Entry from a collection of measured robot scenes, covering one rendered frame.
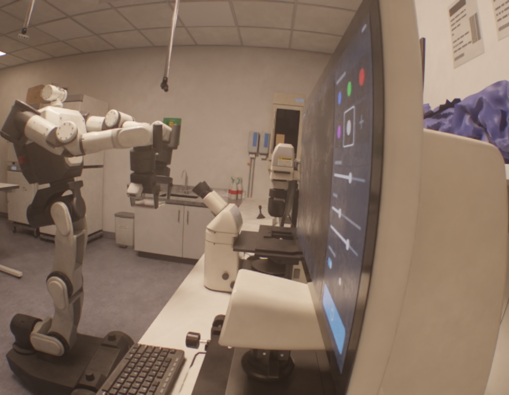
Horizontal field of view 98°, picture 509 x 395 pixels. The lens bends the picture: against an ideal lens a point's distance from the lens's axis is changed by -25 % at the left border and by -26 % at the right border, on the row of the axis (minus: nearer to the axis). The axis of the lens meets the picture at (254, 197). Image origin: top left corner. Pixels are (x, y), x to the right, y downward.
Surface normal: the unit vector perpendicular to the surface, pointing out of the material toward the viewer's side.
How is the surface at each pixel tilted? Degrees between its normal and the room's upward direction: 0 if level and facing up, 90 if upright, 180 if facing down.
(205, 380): 0
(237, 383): 0
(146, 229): 90
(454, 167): 90
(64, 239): 90
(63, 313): 115
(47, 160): 103
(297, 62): 90
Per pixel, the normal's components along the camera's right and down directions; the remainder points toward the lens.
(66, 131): 0.19, -0.24
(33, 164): -0.03, 0.33
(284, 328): 0.06, -0.03
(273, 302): 0.14, -0.58
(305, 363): 0.08, -0.99
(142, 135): 0.28, 0.33
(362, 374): -0.32, 0.10
